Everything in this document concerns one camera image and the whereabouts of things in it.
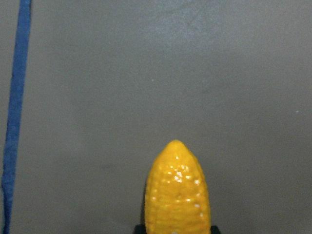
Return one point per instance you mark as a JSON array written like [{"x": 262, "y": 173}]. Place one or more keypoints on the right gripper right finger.
[{"x": 215, "y": 230}]

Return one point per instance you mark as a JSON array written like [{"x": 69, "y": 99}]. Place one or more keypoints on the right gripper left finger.
[{"x": 140, "y": 229}]

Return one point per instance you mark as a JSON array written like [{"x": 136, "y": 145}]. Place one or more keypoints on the yellow toy corn cob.
[{"x": 176, "y": 194}]

